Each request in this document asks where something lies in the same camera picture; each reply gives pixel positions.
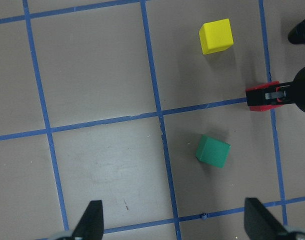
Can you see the red wooden block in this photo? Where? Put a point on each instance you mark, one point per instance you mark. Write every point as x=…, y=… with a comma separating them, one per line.
x=256, y=97

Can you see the yellow wooden block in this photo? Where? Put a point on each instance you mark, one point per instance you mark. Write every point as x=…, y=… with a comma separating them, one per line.
x=216, y=36

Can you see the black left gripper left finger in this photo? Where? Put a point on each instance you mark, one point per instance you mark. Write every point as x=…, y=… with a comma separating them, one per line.
x=91, y=224

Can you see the green wooden block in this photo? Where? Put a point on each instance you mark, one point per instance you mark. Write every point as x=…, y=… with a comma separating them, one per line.
x=212, y=151

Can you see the brown grid paper mat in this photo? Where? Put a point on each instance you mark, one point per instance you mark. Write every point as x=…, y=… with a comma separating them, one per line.
x=108, y=100

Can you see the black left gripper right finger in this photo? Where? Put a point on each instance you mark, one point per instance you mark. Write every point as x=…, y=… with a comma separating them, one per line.
x=260, y=224

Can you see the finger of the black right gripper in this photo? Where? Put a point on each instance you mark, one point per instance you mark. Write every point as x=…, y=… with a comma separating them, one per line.
x=269, y=94

